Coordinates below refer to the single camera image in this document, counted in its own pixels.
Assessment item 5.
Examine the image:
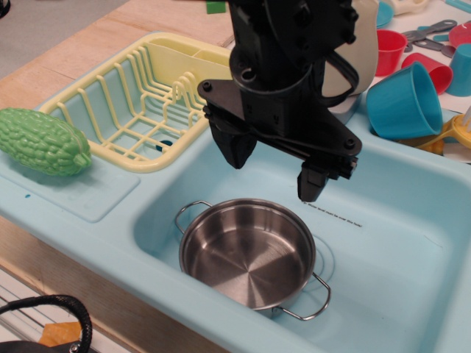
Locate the large blue plastic cup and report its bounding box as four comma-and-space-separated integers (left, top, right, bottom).
366, 62, 442, 140

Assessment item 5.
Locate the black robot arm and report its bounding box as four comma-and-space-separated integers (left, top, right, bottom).
198, 1, 361, 202

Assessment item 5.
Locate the green toy bitter melon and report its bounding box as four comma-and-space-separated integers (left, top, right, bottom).
1, 107, 92, 177

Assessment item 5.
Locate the black cable loop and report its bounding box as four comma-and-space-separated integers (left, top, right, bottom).
0, 294, 93, 353

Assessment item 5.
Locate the stainless steel pot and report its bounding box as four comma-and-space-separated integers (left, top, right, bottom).
174, 199, 331, 321

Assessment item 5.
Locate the red plastic cup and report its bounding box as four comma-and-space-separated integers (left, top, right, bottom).
375, 29, 408, 76
400, 53, 453, 95

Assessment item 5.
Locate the grey toy spoon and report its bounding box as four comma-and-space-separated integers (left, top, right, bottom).
405, 38, 456, 58

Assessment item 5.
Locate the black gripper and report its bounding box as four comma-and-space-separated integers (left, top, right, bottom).
197, 62, 361, 201

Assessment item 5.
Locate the red plastic plate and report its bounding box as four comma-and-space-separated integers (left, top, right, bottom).
448, 21, 471, 48

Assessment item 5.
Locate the light blue toy sink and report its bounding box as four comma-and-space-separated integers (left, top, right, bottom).
0, 35, 471, 353

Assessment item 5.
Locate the grey toy fork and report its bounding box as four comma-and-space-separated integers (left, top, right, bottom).
403, 20, 458, 42

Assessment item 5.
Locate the yellow plastic utensil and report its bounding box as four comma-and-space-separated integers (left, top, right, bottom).
399, 112, 470, 155

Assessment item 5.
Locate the green block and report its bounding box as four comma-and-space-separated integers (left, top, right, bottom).
205, 0, 226, 15

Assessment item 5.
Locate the blue plastic plate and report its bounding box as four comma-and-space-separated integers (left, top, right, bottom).
376, 1, 394, 29

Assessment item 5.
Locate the cream toy faucet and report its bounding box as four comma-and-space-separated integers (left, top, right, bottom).
329, 0, 379, 124

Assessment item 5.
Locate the yellow plastic drying rack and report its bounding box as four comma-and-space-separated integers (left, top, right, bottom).
38, 32, 231, 173

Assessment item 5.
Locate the blue cup at right edge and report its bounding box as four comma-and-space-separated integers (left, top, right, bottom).
446, 43, 471, 97

